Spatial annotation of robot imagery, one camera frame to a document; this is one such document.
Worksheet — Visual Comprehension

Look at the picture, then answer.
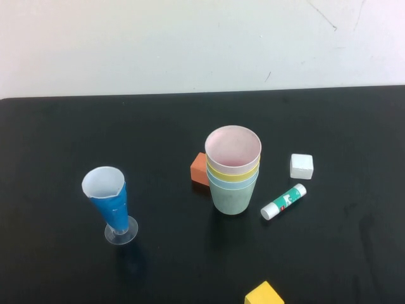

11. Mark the pink plastic cup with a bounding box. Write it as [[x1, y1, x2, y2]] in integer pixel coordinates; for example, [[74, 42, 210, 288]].
[[204, 125, 262, 175]]

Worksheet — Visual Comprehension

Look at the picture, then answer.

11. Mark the yellow plastic cup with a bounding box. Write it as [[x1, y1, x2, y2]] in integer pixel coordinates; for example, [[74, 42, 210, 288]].
[[206, 151, 261, 184]]

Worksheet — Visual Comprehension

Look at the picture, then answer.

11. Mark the pale green plastic cup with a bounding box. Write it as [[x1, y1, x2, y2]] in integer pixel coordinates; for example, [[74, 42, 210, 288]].
[[208, 175, 259, 216]]

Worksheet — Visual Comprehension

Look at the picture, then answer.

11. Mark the blue paper-lined footed glass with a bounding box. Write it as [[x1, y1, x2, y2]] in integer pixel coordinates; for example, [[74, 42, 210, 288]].
[[81, 166, 139, 246]]

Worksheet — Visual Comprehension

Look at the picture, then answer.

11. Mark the light blue plastic cup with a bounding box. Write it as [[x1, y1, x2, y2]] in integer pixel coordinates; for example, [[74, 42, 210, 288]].
[[207, 167, 259, 191]]

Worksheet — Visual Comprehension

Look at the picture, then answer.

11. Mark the yellow cube block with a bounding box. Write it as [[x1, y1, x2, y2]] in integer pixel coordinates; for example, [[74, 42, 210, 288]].
[[244, 281, 285, 304]]

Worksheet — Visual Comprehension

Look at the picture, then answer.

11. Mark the orange cube block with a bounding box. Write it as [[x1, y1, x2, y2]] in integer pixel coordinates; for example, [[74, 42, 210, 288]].
[[190, 152, 211, 193]]

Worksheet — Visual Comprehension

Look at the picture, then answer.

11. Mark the white cube block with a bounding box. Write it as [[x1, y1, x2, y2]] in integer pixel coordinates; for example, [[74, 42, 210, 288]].
[[289, 153, 315, 181]]

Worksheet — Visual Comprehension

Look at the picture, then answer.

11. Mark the green white glue stick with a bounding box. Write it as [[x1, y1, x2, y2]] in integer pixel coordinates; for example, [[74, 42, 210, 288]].
[[260, 183, 307, 221]]

